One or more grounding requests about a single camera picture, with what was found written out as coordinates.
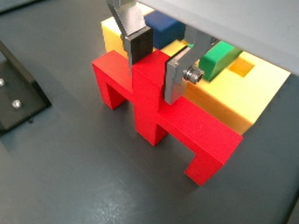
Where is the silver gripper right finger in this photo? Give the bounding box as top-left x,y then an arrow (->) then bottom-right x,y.
163,26 -> 217,104

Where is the yellow base board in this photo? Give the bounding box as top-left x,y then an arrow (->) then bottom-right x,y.
100,3 -> 292,136

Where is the blue rectangular block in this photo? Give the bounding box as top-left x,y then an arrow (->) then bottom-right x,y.
144,11 -> 185,49

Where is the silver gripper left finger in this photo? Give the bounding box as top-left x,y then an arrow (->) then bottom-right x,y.
107,0 -> 153,67

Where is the green rectangular block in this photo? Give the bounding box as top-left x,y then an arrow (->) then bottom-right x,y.
199,41 -> 241,81

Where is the red E-shaped block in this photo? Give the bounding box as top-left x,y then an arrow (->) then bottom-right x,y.
92,51 -> 243,185

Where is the black angle bracket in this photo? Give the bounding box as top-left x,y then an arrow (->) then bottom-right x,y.
0,41 -> 52,136

